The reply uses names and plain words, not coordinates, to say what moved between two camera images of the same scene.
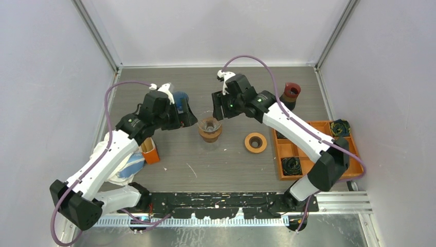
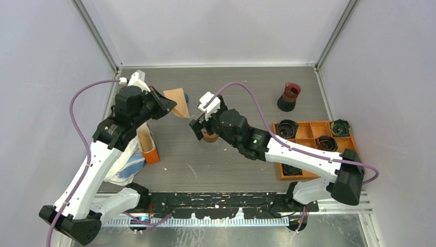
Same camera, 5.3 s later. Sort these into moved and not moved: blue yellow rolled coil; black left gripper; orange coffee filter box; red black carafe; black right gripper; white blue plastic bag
Moved: black left gripper; black right gripper
Not moved: red black carafe; white blue plastic bag; blue yellow rolled coil; orange coffee filter box
